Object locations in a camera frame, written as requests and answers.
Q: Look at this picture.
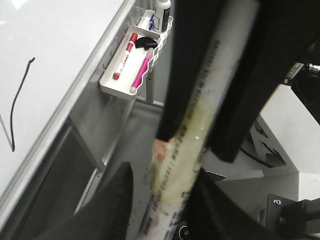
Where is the white bottle with black label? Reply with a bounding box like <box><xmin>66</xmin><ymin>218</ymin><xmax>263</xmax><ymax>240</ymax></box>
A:
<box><xmin>153</xmin><ymin>0</ymin><xmax>171</xmax><ymax>33</ymax></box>

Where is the blue pen in tray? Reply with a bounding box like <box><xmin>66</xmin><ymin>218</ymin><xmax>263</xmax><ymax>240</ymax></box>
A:
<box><xmin>147</xmin><ymin>14</ymin><xmax>155</xmax><ymax>31</ymax></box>

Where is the white whiteboard with aluminium frame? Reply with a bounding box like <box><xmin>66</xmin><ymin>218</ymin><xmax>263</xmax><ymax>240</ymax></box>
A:
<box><xmin>0</xmin><ymin>0</ymin><xmax>133</xmax><ymax>221</ymax></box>

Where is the red-capped white marker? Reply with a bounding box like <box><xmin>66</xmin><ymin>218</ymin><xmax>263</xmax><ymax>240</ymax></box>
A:
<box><xmin>112</xmin><ymin>32</ymin><xmax>138</xmax><ymax>80</ymax></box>

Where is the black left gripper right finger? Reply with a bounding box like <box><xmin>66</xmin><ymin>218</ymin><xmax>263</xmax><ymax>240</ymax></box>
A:
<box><xmin>186</xmin><ymin>168</ymin><xmax>308</xmax><ymax>240</ymax></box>

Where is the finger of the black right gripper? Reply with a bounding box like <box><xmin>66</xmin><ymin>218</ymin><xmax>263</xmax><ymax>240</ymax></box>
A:
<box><xmin>156</xmin><ymin>0</ymin><xmax>227</xmax><ymax>142</ymax></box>
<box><xmin>208</xmin><ymin>0</ymin><xmax>320</xmax><ymax>163</ymax></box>

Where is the black fan-shaped object in tray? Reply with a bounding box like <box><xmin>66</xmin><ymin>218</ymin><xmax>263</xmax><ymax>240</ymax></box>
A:
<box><xmin>135</xmin><ymin>36</ymin><xmax>158</xmax><ymax>50</ymax></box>

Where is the white black-tipped whiteboard marker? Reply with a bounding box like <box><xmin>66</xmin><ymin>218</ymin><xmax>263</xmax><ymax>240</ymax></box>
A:
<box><xmin>137</xmin><ymin>0</ymin><xmax>259</xmax><ymax>240</ymax></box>

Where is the white marker tray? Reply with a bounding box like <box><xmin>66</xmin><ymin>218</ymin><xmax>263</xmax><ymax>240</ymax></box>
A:
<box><xmin>99</xmin><ymin>10</ymin><xmax>174</xmax><ymax>101</ymax></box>

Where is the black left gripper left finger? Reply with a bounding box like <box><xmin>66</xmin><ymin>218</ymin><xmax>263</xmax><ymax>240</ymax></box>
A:
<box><xmin>36</xmin><ymin>162</ymin><xmax>133</xmax><ymax>240</ymax></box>

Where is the pink marker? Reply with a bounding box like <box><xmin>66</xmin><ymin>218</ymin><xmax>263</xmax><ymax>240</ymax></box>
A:
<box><xmin>130</xmin><ymin>47</ymin><xmax>154</xmax><ymax>94</ymax></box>

